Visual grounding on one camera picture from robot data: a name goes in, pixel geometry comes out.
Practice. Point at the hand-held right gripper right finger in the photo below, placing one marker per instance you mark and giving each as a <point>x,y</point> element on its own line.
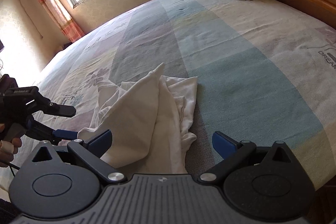
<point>225,146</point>

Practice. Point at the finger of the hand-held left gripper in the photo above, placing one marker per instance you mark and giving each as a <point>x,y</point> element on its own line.
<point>61,109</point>
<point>56,133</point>

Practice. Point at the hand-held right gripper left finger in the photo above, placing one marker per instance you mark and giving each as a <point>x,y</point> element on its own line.
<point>99,144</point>

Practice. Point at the bed with patchwork sheet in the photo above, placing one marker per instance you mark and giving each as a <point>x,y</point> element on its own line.
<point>236,56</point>

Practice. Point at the white printed sweatshirt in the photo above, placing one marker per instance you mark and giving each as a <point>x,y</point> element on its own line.
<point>147,113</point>

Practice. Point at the black wall television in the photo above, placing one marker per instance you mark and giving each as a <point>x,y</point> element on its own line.
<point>1,46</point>

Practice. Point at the person's left hand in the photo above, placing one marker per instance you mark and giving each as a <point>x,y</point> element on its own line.
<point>9,150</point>

